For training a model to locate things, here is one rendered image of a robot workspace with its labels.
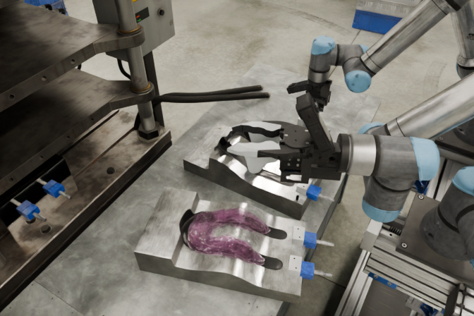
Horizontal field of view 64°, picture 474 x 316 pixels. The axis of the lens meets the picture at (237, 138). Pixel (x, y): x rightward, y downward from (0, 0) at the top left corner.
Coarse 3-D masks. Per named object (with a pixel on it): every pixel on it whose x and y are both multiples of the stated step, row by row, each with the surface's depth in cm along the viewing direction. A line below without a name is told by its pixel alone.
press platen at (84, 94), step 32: (32, 96) 150; (64, 96) 150; (96, 96) 150; (128, 96) 151; (0, 128) 135; (32, 128) 135; (64, 128) 135; (0, 160) 124; (32, 160) 125; (0, 192) 119
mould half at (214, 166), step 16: (224, 128) 163; (208, 144) 156; (192, 160) 149; (208, 160) 149; (224, 160) 139; (208, 176) 148; (224, 176) 142; (240, 176) 138; (256, 176) 140; (240, 192) 143; (256, 192) 138; (272, 192) 134; (288, 192) 133; (272, 208) 139; (288, 208) 134; (304, 208) 135
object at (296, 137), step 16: (288, 128) 70; (304, 128) 71; (288, 144) 66; (304, 144) 66; (336, 144) 70; (288, 160) 69; (304, 160) 67; (320, 160) 69; (336, 160) 69; (288, 176) 71; (304, 176) 69; (320, 176) 71; (336, 176) 70
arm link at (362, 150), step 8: (352, 136) 67; (360, 136) 67; (368, 136) 67; (352, 144) 66; (360, 144) 66; (368, 144) 66; (352, 152) 66; (360, 152) 66; (368, 152) 65; (352, 160) 66; (360, 160) 66; (368, 160) 65; (352, 168) 66; (360, 168) 66; (368, 168) 66
